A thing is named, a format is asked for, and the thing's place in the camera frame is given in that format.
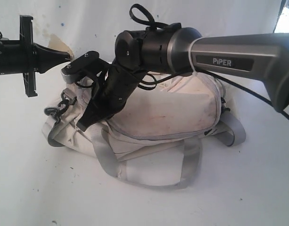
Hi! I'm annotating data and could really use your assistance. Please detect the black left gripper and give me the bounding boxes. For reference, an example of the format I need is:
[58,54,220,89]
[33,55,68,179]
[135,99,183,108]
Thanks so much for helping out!
[0,15,71,97]

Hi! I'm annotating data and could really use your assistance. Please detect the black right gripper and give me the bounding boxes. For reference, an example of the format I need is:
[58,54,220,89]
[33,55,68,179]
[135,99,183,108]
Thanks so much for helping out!
[77,62,147,131]

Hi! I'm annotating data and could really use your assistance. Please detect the white fabric duffel bag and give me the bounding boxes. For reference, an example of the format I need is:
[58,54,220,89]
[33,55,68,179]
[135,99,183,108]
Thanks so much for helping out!
[42,72,246,190]

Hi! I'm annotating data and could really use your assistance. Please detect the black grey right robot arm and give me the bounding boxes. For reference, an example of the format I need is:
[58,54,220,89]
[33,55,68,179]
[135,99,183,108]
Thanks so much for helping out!
[77,24,289,131]

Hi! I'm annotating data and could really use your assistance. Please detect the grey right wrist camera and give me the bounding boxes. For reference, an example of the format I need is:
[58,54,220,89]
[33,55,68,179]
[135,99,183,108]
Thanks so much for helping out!
[61,51,108,84]

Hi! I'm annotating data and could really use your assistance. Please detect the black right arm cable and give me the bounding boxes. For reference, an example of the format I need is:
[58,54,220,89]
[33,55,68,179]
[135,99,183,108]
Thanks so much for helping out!
[74,3,289,123]

